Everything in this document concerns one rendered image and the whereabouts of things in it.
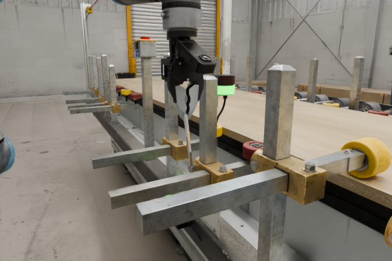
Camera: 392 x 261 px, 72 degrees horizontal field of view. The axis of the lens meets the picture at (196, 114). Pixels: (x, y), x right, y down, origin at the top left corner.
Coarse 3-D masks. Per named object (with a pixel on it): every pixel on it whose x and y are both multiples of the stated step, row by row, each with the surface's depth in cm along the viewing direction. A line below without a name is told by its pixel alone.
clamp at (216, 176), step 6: (198, 162) 74; (216, 162) 73; (198, 168) 74; (204, 168) 71; (210, 168) 69; (216, 168) 69; (228, 168) 69; (210, 174) 68; (216, 174) 66; (222, 174) 66; (228, 174) 67; (210, 180) 69; (216, 180) 66; (222, 180) 66
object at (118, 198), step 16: (176, 176) 67; (192, 176) 67; (208, 176) 68; (240, 176) 74; (112, 192) 59; (128, 192) 59; (144, 192) 61; (160, 192) 63; (176, 192) 65; (112, 208) 58
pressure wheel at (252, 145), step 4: (244, 144) 77; (248, 144) 77; (252, 144) 78; (256, 144) 76; (260, 144) 78; (244, 148) 75; (248, 148) 74; (252, 148) 74; (256, 148) 74; (260, 148) 74; (244, 152) 75; (248, 152) 74; (252, 152) 73; (244, 156) 76; (248, 156) 74
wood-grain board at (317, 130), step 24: (240, 96) 175; (264, 96) 175; (192, 120) 120; (240, 120) 109; (264, 120) 109; (312, 120) 109; (336, 120) 109; (360, 120) 109; (384, 120) 109; (312, 144) 79; (336, 144) 79; (360, 192) 55; (384, 192) 51
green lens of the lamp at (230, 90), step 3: (219, 87) 69; (222, 87) 69; (225, 87) 69; (228, 87) 69; (231, 87) 70; (234, 87) 71; (219, 90) 70; (222, 90) 69; (225, 90) 69; (228, 90) 69; (231, 90) 70; (219, 93) 70; (222, 93) 70; (225, 93) 69; (228, 93) 70; (231, 93) 70
